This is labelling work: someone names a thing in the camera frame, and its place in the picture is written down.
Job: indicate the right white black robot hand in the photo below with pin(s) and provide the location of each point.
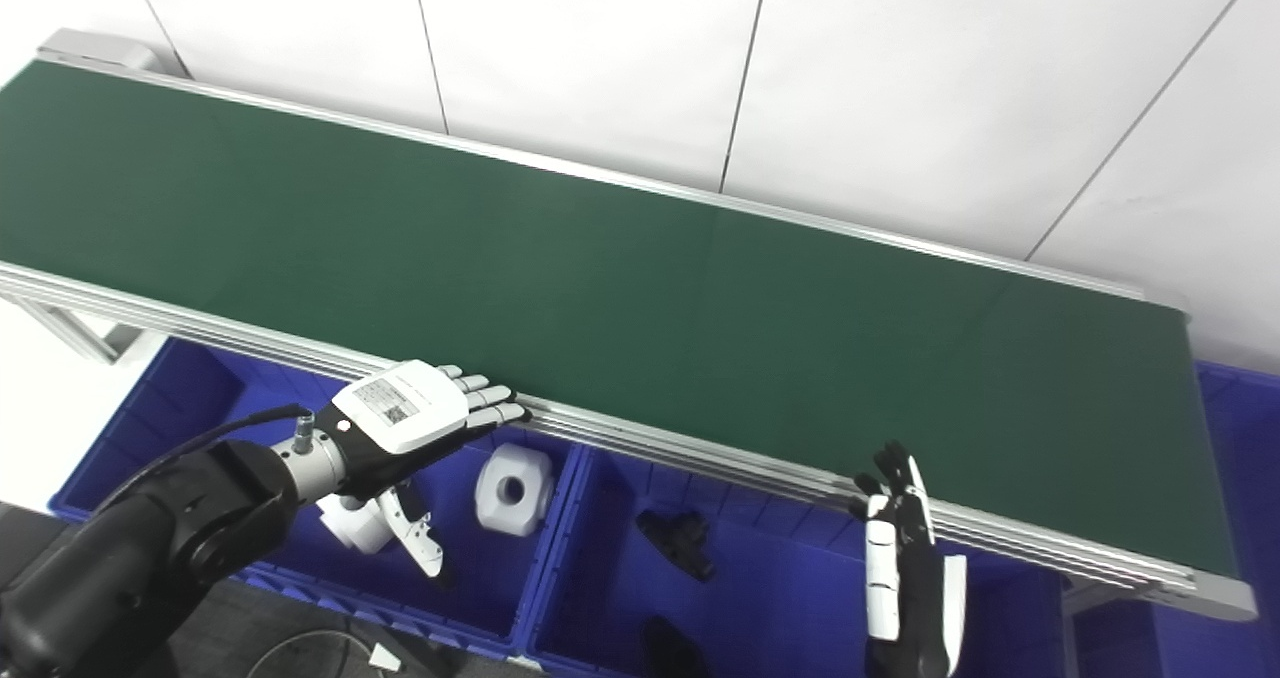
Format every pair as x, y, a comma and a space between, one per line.
910, 578

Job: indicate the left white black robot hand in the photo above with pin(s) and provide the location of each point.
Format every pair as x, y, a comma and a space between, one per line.
410, 413

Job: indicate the white round plastic part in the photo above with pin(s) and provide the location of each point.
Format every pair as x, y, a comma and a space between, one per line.
535, 503
355, 528

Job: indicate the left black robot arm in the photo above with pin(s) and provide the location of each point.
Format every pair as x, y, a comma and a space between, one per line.
150, 538

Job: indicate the blue plastic bin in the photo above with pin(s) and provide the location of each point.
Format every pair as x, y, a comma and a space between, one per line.
180, 408
790, 578
1230, 648

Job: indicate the green conveyor belt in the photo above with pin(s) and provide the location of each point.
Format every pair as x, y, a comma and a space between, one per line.
700, 453
600, 288

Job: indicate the black plastic part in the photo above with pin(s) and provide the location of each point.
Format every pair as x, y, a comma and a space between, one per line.
680, 543
672, 656

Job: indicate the white plug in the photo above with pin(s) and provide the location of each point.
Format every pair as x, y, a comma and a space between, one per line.
386, 657

